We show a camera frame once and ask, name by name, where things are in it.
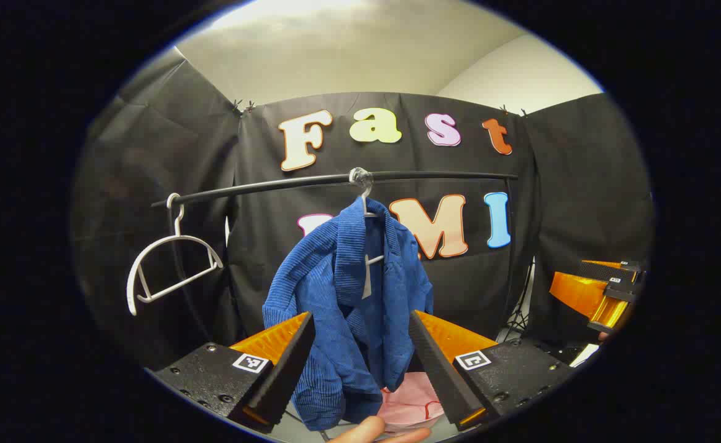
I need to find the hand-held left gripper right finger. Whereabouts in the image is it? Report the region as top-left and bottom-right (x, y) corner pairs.
(408, 309), (576, 431)

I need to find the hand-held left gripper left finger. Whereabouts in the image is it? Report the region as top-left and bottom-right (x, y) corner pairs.
(153, 311), (316, 434)

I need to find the pink laundry hamper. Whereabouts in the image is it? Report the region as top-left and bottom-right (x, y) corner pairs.
(376, 371), (445, 431)

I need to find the blue corduroy jacket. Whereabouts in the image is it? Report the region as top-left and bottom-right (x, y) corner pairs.
(262, 197), (435, 431)

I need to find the white plastic hanger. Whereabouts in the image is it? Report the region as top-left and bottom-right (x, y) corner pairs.
(358, 180), (387, 266)
(125, 193), (225, 317)

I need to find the black tripod stand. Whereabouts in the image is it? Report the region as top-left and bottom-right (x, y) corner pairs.
(505, 258), (533, 340)

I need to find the black backdrop cloth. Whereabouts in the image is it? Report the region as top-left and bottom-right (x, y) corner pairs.
(71, 46), (655, 370)

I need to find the black clothes rail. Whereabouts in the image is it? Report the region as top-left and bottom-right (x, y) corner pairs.
(150, 170), (521, 345)

